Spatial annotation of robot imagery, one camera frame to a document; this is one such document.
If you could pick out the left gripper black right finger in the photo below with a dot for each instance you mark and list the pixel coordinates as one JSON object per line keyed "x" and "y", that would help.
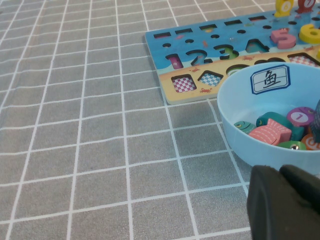
{"x": 305, "y": 185}

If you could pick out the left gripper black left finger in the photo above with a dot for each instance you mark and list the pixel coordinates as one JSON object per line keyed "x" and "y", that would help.
{"x": 275, "y": 212}

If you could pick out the light blue plastic bowl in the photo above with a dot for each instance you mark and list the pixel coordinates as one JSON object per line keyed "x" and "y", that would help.
{"x": 235, "y": 100}

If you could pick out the yellow wooden pentagon piece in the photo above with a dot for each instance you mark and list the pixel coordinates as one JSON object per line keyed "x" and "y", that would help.
{"x": 318, "y": 53}

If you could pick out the colourful wooden number puzzle board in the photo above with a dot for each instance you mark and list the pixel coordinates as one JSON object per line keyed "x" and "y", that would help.
{"x": 182, "y": 96}

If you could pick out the orange wooden fish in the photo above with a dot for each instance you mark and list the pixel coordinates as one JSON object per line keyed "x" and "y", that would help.
{"x": 311, "y": 143}

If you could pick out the green wooden fish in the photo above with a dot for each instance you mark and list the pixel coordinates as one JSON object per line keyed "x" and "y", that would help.
{"x": 287, "y": 145}

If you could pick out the pink wooden fish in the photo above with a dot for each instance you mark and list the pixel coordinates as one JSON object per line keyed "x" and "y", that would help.
{"x": 270, "y": 132}

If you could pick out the dark grey wooden fish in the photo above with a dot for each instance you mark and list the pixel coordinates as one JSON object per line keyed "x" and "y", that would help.
{"x": 317, "y": 122}

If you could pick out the purple wooden fish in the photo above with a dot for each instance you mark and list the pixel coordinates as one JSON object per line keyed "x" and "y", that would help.
{"x": 300, "y": 116}

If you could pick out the small teal wooden fish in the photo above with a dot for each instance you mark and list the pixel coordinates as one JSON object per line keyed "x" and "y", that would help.
{"x": 243, "y": 125}

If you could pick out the pink wooden number five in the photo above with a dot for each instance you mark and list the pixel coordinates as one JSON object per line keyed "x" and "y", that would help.
{"x": 287, "y": 45}

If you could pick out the yellow wooden number six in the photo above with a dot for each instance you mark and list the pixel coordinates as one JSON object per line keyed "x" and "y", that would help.
{"x": 303, "y": 35}

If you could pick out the yellow wooden fish peg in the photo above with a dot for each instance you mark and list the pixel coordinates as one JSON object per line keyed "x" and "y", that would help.
{"x": 283, "y": 8}

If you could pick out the red wooden fish peg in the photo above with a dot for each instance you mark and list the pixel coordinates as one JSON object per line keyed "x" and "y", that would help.
{"x": 306, "y": 6}

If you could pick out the grey checked tablecloth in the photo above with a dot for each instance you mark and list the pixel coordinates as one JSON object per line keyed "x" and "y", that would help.
{"x": 75, "y": 125}

